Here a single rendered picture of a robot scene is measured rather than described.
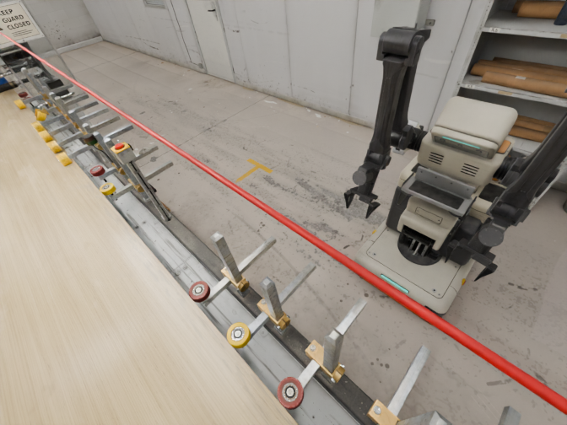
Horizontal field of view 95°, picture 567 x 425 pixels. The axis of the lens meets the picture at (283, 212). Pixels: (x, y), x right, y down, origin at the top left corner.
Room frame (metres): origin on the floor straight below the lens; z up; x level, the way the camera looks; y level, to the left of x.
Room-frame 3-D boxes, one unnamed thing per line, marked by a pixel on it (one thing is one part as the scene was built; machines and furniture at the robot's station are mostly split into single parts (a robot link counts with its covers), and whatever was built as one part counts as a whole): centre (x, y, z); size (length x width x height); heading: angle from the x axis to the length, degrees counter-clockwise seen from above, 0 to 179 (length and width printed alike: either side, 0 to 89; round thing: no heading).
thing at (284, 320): (0.40, 0.10, 0.83); 0.14 x 0.06 x 0.05; 40
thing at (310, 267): (0.45, 0.07, 0.83); 0.43 x 0.03 x 0.04; 130
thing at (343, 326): (0.25, -0.09, 0.83); 0.43 x 0.03 x 0.04; 130
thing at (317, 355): (0.21, -0.06, 0.83); 0.14 x 0.06 x 0.05; 40
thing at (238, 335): (0.32, 0.22, 0.85); 0.08 x 0.08 x 0.11
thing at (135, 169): (1.14, 0.72, 0.93); 0.05 x 0.05 x 0.45; 40
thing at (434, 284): (0.91, -0.88, 0.16); 0.67 x 0.64 x 0.25; 130
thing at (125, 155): (1.14, 0.72, 1.18); 0.07 x 0.07 x 0.08; 40
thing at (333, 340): (0.19, -0.08, 0.92); 0.04 x 0.04 x 0.48; 40
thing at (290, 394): (0.13, 0.06, 0.85); 0.08 x 0.08 x 0.11
